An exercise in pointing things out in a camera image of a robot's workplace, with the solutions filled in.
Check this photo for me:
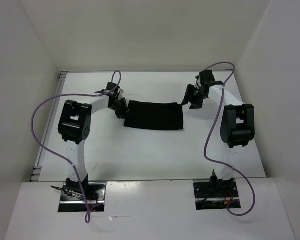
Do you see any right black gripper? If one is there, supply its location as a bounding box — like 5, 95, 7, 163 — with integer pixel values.
180, 84, 207, 110

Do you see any black skirt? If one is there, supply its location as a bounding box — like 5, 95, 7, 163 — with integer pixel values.
123, 100, 184, 131

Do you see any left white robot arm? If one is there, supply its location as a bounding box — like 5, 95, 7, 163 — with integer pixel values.
58, 82, 129, 200

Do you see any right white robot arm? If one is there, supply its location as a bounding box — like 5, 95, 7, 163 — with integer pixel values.
181, 70, 255, 197

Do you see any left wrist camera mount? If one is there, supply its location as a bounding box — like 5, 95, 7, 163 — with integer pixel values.
118, 90, 125, 99

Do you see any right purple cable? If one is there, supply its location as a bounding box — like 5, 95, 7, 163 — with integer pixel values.
202, 61, 257, 217

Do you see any purple cable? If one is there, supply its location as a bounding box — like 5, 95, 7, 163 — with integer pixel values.
202, 61, 257, 217
30, 70, 122, 224

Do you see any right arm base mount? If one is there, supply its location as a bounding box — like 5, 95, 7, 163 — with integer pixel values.
193, 181, 241, 211

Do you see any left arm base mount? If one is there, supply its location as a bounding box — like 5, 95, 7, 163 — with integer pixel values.
51, 182, 107, 213

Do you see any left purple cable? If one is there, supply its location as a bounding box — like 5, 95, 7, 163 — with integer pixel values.
30, 70, 122, 224

